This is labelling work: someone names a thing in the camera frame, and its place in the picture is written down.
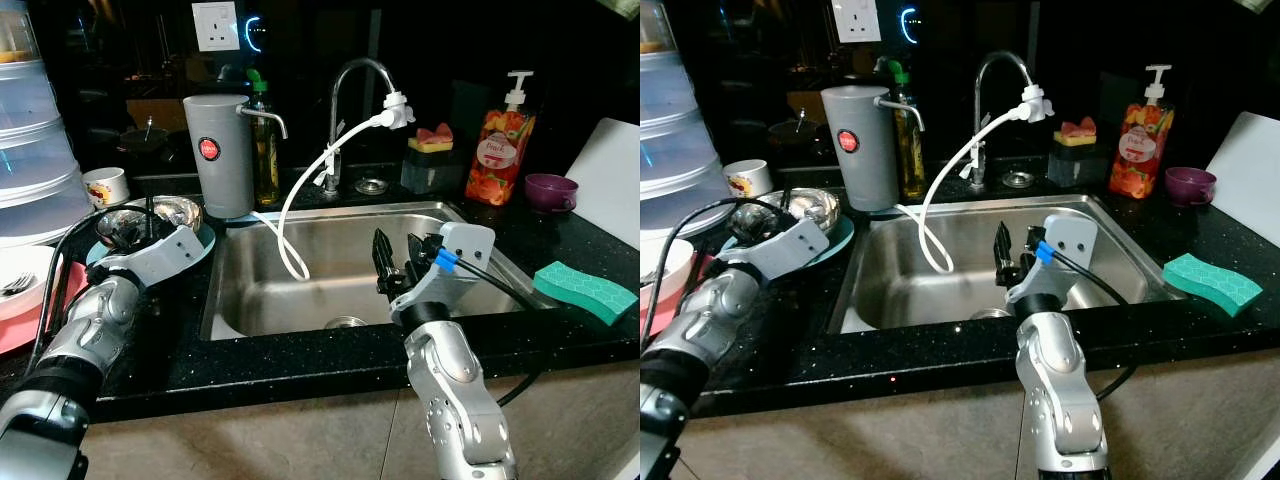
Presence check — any stainless steel bowl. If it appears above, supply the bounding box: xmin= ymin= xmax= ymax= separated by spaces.
xmin=735 ymin=188 xmax=843 ymax=246
xmin=95 ymin=195 xmax=206 ymax=251

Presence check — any white printed mug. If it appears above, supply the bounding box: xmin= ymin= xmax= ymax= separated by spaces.
xmin=82 ymin=167 xmax=131 ymax=209
xmin=722 ymin=158 xmax=773 ymax=199

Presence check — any stainless steel sink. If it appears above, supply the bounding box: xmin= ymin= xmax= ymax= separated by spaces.
xmin=828 ymin=193 xmax=1186 ymax=336
xmin=200 ymin=200 xmax=556 ymax=343

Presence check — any black sponge holder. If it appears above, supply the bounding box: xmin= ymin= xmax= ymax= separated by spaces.
xmin=400 ymin=145 xmax=456 ymax=196
xmin=1048 ymin=140 xmax=1101 ymax=188

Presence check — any teal plate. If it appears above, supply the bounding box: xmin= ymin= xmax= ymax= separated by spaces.
xmin=720 ymin=215 xmax=856 ymax=266
xmin=85 ymin=222 xmax=216 ymax=269

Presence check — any white bowl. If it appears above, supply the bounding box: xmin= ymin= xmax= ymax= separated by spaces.
xmin=0 ymin=245 xmax=61 ymax=321
xmin=640 ymin=238 xmax=696 ymax=306

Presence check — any dark pot with lid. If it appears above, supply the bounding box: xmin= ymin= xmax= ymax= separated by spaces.
xmin=118 ymin=118 xmax=171 ymax=156
xmin=768 ymin=110 xmax=821 ymax=148

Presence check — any yellow and red sponge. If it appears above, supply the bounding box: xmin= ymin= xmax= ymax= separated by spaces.
xmin=1052 ymin=117 xmax=1099 ymax=148
xmin=407 ymin=122 xmax=456 ymax=154

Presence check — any translucent stacked plastic container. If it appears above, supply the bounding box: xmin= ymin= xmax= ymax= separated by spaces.
xmin=0 ymin=0 xmax=96 ymax=246
xmin=640 ymin=0 xmax=741 ymax=241

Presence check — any grey water filter canister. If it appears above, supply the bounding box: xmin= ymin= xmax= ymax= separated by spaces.
xmin=183 ymin=93 xmax=291 ymax=221
xmin=820 ymin=85 xmax=926 ymax=213

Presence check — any peach soap pump bottle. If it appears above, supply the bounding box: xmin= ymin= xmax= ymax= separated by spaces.
xmin=465 ymin=70 xmax=538 ymax=208
xmin=1108 ymin=64 xmax=1176 ymax=199

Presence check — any green-capped yellow liquid bottle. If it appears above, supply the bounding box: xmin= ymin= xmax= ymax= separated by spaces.
xmin=885 ymin=60 xmax=926 ymax=199
xmin=245 ymin=68 xmax=283 ymax=208

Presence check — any pink plate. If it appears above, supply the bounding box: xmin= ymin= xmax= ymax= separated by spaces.
xmin=640 ymin=250 xmax=716 ymax=336
xmin=0 ymin=260 xmax=91 ymax=356

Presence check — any chrome gooseneck faucet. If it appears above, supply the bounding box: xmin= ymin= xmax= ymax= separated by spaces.
xmin=325 ymin=57 xmax=401 ymax=196
xmin=968 ymin=50 xmax=1036 ymax=191

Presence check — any purple bowl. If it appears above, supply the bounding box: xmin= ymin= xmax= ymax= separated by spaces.
xmin=1165 ymin=167 xmax=1218 ymax=208
xmin=524 ymin=173 xmax=580 ymax=213

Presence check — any white cutting board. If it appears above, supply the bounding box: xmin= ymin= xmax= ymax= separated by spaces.
xmin=565 ymin=117 xmax=641 ymax=251
xmin=1205 ymin=110 xmax=1280 ymax=249

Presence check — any green sponge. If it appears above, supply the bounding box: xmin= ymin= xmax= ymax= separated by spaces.
xmin=532 ymin=260 xmax=639 ymax=326
xmin=1162 ymin=252 xmax=1264 ymax=318

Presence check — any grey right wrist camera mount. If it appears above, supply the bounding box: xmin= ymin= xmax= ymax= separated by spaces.
xmin=390 ymin=222 xmax=496 ymax=326
xmin=1008 ymin=213 xmax=1099 ymax=306

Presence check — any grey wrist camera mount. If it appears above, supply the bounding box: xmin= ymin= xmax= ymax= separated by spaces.
xmin=390 ymin=222 xmax=496 ymax=326
xmin=1008 ymin=213 xmax=1099 ymax=306
xmin=95 ymin=225 xmax=206 ymax=291
xmin=715 ymin=215 xmax=831 ymax=283

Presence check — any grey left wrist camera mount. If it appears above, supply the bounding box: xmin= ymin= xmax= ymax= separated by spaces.
xmin=715 ymin=215 xmax=831 ymax=283
xmin=95 ymin=225 xmax=206 ymax=291

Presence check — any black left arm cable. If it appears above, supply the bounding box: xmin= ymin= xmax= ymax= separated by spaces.
xmin=645 ymin=197 xmax=791 ymax=346
xmin=30 ymin=205 xmax=171 ymax=371

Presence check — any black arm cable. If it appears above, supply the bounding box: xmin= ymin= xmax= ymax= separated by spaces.
xmin=432 ymin=250 xmax=546 ymax=406
xmin=1035 ymin=240 xmax=1141 ymax=401
xmin=645 ymin=197 xmax=791 ymax=346
xmin=30 ymin=205 xmax=171 ymax=371

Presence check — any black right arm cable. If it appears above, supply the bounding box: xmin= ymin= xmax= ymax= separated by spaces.
xmin=432 ymin=250 xmax=546 ymax=406
xmin=1035 ymin=240 xmax=1141 ymax=401

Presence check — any white faucet hose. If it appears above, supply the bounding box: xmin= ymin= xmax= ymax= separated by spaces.
xmin=895 ymin=85 xmax=1056 ymax=276
xmin=250 ymin=90 xmax=416 ymax=283

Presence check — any white wall socket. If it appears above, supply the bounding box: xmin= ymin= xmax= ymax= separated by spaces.
xmin=832 ymin=0 xmax=883 ymax=44
xmin=192 ymin=2 xmax=242 ymax=53

